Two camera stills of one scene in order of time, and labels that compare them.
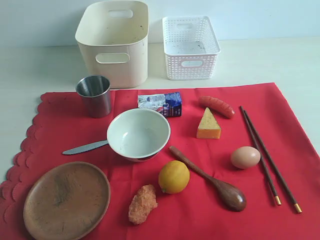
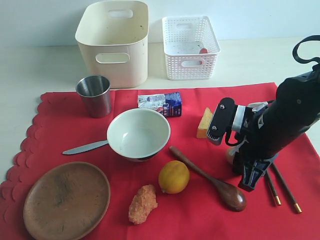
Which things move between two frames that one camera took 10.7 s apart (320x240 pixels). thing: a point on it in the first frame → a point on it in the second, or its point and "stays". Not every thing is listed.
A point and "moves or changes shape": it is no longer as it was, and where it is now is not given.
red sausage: (216, 106) → (203, 50)
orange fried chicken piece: (142, 203) stays
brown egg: (245, 157) moves or changes shape
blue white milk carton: (169, 104) stays
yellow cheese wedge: (208, 127) stays
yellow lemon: (173, 177) stays
